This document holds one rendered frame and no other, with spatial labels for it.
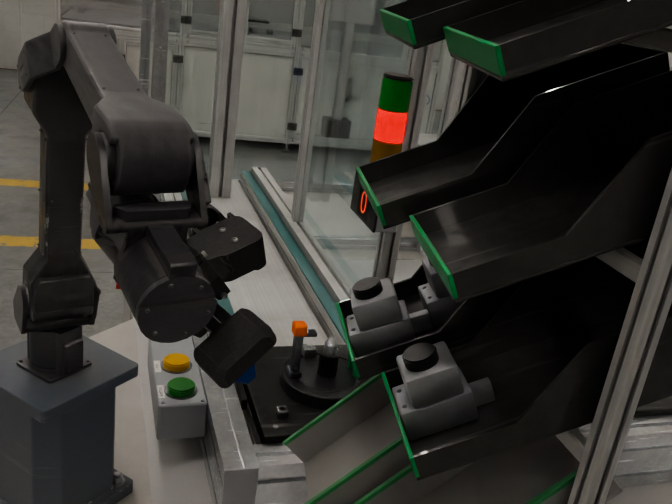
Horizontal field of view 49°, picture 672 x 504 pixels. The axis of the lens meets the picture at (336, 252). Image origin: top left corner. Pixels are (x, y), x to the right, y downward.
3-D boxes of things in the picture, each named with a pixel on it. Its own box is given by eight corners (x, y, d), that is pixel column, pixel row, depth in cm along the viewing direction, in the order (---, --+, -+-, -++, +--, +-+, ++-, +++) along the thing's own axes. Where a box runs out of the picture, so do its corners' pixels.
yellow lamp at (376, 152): (374, 172, 119) (379, 143, 117) (364, 164, 123) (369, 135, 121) (402, 174, 120) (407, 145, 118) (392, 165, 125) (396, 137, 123)
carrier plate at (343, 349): (262, 449, 98) (264, 435, 97) (233, 357, 119) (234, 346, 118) (425, 437, 106) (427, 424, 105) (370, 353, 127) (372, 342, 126)
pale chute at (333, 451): (315, 541, 79) (289, 517, 77) (305, 463, 91) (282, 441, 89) (531, 393, 75) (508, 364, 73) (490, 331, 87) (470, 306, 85)
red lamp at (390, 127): (379, 142, 117) (384, 112, 115) (369, 135, 121) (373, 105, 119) (408, 144, 118) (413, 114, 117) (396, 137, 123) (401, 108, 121)
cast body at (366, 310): (356, 360, 75) (336, 302, 72) (353, 338, 79) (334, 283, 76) (436, 337, 74) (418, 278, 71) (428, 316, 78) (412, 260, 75)
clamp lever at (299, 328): (289, 372, 108) (295, 326, 105) (286, 365, 110) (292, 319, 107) (312, 371, 109) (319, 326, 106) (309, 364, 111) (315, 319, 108)
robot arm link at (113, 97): (16, 81, 73) (20, -25, 67) (100, 84, 77) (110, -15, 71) (88, 265, 54) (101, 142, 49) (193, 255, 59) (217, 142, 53)
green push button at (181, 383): (167, 404, 104) (168, 392, 104) (165, 388, 108) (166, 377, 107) (196, 402, 106) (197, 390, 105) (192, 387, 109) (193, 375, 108)
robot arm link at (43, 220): (20, 35, 72) (33, 55, 67) (95, 40, 76) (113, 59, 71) (19, 306, 87) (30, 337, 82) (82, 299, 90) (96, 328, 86)
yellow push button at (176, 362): (163, 377, 111) (164, 366, 110) (161, 364, 114) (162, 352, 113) (190, 376, 112) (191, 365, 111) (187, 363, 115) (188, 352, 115)
